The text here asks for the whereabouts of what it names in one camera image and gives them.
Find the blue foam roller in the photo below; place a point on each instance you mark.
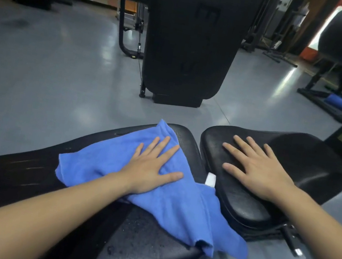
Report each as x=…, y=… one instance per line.
x=339, y=103

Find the person's right middle finger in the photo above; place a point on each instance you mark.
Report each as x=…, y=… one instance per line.
x=245, y=145

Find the person's left hand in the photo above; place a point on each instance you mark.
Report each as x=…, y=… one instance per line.
x=144, y=172

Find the black floor rack frame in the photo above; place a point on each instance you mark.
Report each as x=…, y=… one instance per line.
x=318, y=99

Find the blue microfibre cloth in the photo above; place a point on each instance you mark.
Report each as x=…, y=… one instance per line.
x=184, y=208

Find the person's right hand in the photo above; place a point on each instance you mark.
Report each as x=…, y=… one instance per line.
x=264, y=174

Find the black equipment stand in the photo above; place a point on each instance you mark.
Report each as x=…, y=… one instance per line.
x=282, y=38

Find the person's left little finger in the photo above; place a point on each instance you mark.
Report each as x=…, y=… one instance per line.
x=138, y=152

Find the person's left middle finger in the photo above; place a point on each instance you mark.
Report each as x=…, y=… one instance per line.
x=161, y=148

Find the long black bench back pad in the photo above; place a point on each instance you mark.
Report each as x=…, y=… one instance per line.
x=141, y=247

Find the black bench adjustment lever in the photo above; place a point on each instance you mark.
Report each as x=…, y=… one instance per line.
x=291, y=241

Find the person's left forearm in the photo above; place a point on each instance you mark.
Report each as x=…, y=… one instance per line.
x=38, y=216

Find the person's right little finger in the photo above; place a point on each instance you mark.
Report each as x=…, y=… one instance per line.
x=270, y=152

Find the black bench seat pad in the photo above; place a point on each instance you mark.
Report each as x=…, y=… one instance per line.
x=308, y=165

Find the person's left thumb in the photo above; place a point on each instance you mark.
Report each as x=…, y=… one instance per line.
x=171, y=177

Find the person's right thumb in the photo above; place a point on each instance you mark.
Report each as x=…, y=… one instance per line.
x=235, y=170

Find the black curved tube machine frame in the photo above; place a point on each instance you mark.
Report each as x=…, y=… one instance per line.
x=121, y=28

